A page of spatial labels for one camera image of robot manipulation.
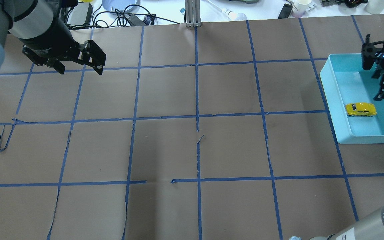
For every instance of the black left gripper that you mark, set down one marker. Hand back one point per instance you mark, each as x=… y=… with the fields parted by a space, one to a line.
x=52 y=39

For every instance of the white paper cup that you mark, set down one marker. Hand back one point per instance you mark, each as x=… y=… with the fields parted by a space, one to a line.
x=300 y=7

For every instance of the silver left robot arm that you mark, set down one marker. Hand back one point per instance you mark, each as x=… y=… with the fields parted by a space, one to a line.
x=28 y=18

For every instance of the aluminium frame post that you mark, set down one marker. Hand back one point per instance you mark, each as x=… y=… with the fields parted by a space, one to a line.
x=192 y=13

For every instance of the yellow toy beetle car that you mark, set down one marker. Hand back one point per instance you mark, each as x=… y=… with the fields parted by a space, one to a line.
x=360 y=109

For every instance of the light blue plate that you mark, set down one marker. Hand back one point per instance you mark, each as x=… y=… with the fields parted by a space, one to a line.
x=111 y=5

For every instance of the turquoise plastic storage bin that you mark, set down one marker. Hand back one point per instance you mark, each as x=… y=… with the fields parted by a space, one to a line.
x=344 y=81

